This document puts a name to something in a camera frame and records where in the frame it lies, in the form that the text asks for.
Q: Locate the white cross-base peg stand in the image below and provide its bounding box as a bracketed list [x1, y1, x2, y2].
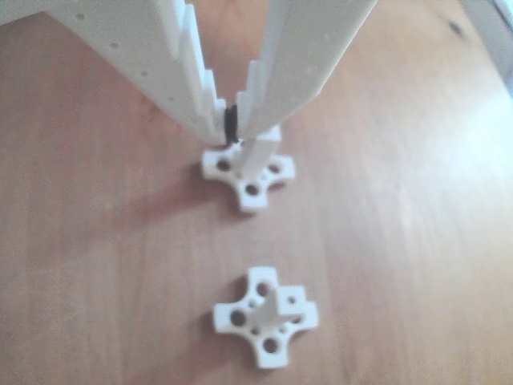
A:
[200, 124, 298, 217]
[213, 265, 321, 370]

